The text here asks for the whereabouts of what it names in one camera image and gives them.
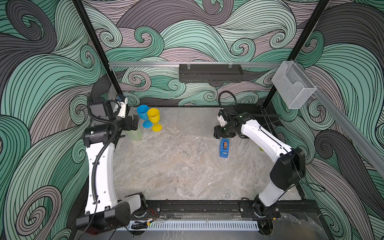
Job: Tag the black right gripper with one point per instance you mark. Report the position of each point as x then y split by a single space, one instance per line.
218 134

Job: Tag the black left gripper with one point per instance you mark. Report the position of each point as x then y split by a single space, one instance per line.
127 126

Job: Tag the blue tape dispenser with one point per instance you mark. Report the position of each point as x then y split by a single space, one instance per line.
224 148

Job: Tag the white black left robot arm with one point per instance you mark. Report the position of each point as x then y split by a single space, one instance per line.
104 212

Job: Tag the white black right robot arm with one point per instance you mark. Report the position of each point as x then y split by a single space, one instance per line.
289 163

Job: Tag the blue plastic wine glass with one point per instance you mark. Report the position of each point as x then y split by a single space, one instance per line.
142 111

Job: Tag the yellow plastic wine glass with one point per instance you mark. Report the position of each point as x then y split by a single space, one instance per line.
154 117

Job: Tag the black hard case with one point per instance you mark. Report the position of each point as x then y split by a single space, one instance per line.
261 112

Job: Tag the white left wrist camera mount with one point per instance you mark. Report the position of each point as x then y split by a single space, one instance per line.
125 108

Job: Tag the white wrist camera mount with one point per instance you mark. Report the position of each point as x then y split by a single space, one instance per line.
125 108
221 120

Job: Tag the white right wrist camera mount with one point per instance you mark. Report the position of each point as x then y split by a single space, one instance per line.
221 120

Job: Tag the black wall tray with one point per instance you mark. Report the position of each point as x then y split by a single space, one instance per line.
215 74

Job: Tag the clear acrylic wall box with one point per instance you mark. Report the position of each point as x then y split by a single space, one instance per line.
293 84

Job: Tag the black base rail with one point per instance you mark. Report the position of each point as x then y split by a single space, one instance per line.
246 208

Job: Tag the white slotted cable duct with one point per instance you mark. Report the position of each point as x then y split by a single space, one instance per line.
203 226

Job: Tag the black frame post left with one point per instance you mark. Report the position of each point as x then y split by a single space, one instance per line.
117 91

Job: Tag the black frame post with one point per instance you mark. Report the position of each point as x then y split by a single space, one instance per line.
309 27
117 91

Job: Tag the black frame post right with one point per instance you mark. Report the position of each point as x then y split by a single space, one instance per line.
309 27

